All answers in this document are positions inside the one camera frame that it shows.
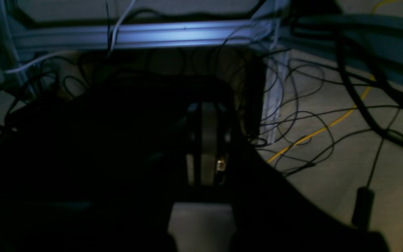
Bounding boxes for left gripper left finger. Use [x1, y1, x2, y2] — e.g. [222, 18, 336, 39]
[175, 102, 200, 186]

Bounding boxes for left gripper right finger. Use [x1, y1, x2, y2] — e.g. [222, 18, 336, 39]
[201, 102, 232, 186]

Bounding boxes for aluminium frame rail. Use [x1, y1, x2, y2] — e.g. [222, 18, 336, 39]
[12, 19, 278, 51]

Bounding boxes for yellow cable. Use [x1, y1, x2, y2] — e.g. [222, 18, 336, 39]
[266, 0, 398, 163]

